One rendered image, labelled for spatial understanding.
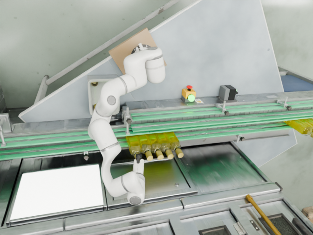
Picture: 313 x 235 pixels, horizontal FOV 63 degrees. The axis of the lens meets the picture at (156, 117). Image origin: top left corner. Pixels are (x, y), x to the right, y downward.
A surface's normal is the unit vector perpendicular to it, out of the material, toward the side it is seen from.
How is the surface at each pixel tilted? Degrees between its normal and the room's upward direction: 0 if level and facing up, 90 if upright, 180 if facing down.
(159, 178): 90
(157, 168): 90
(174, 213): 90
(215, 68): 0
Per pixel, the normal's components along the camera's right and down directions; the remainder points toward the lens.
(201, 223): 0.06, -0.89
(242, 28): 0.27, 0.46
